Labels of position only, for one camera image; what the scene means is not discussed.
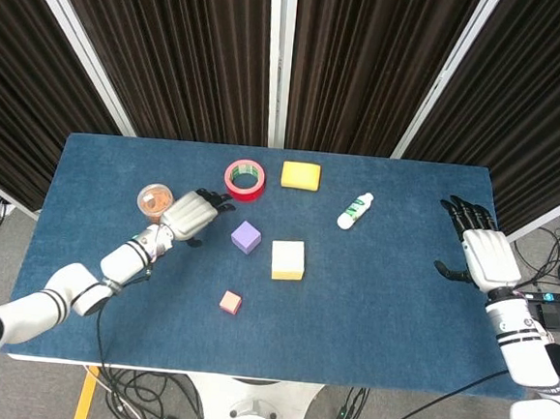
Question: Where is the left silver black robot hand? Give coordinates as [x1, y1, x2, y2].
[159, 185, 238, 252]

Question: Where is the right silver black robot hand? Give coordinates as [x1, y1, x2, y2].
[431, 194, 528, 296]

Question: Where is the medium purple cube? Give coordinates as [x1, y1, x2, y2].
[229, 219, 263, 256]

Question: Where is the small red cube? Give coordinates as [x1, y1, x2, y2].
[218, 289, 245, 316]

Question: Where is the large yellow cube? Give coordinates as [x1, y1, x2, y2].
[269, 238, 308, 284]

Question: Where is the clear jar of rubber bands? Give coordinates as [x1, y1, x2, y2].
[134, 182, 177, 226]

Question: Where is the red tape roll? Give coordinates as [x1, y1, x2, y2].
[221, 158, 268, 203]

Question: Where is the yellow sponge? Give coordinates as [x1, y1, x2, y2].
[280, 161, 323, 194]

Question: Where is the white bottle green label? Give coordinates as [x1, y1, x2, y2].
[336, 190, 375, 233]

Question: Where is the dark pleated partition panel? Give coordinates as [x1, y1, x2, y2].
[269, 0, 501, 166]
[0, 0, 147, 227]
[7, 0, 290, 148]
[384, 0, 560, 242]

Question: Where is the blue fabric table cover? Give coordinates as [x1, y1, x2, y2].
[0, 127, 545, 401]

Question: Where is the yellow floor tape strip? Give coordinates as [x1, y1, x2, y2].
[72, 366, 102, 419]

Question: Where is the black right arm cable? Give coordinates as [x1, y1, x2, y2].
[379, 356, 512, 419]

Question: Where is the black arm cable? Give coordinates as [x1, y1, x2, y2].
[379, 356, 512, 419]
[91, 272, 153, 374]

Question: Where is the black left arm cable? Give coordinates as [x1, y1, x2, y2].
[91, 272, 153, 374]

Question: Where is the white table frame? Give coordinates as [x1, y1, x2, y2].
[5, 352, 523, 403]

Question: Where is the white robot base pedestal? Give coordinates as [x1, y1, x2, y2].
[180, 372, 326, 419]

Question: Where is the black cable with green light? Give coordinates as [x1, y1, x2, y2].
[331, 385, 371, 419]

